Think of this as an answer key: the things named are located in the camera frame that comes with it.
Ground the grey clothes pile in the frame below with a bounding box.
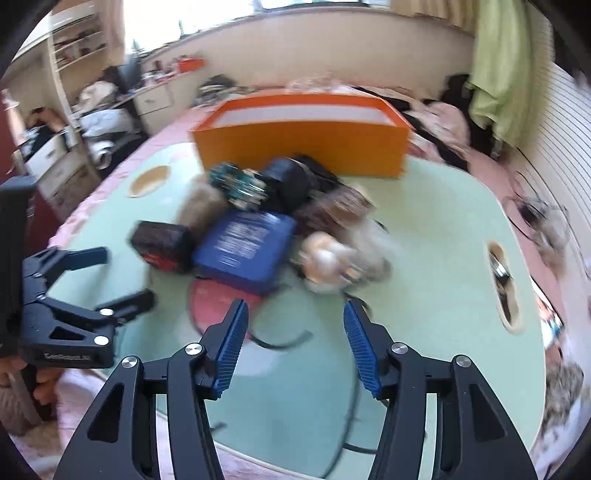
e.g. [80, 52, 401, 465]
[196, 74, 241, 104]

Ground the green toy car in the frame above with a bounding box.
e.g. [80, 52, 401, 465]
[208, 162, 269, 210]

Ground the white clothes pile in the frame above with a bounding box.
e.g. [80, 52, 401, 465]
[78, 108, 148, 139]

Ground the blue box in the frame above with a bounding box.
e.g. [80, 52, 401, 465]
[191, 210, 298, 296]

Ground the pink bed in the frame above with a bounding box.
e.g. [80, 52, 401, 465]
[46, 106, 591, 480]

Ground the black and red box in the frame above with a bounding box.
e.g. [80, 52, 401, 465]
[130, 220, 195, 274]

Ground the person's left hand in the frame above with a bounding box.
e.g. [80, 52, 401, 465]
[0, 357, 63, 423]

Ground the orange cardboard box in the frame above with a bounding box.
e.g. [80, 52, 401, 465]
[188, 92, 413, 179]

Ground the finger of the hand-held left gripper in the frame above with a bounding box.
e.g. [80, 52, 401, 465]
[22, 247, 110, 301]
[21, 290, 158, 368]

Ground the black clothes pile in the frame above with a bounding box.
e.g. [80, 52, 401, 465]
[438, 74, 476, 109]

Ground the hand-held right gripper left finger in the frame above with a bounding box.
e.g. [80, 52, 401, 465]
[53, 298, 250, 480]

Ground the cream plush toy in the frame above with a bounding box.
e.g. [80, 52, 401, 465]
[295, 222, 393, 294]

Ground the grey fluffy clump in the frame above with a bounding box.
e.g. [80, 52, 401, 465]
[540, 208, 572, 250]

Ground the white plastic drawer unit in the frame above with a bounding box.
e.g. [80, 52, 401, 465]
[21, 129, 100, 208]

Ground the dark brown plastic packet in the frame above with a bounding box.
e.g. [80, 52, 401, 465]
[295, 187, 375, 234]

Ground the floral cloth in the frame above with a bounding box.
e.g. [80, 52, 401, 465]
[547, 360, 585, 439]

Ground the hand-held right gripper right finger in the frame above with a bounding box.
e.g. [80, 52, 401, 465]
[342, 298, 539, 480]

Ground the black drawstring bag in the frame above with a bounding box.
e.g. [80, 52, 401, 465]
[261, 156, 345, 215]

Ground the light green hanging garment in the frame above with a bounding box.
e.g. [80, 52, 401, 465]
[466, 0, 532, 144]

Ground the white drawer cabinet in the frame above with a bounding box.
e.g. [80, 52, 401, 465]
[134, 85, 174, 132]

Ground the silver foil wrapper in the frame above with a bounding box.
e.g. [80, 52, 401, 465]
[492, 251, 511, 282]

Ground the white bookshelf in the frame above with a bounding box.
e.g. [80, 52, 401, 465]
[46, 11, 109, 112]

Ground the green cartoon desktop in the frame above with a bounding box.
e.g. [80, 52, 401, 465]
[46, 138, 550, 480]

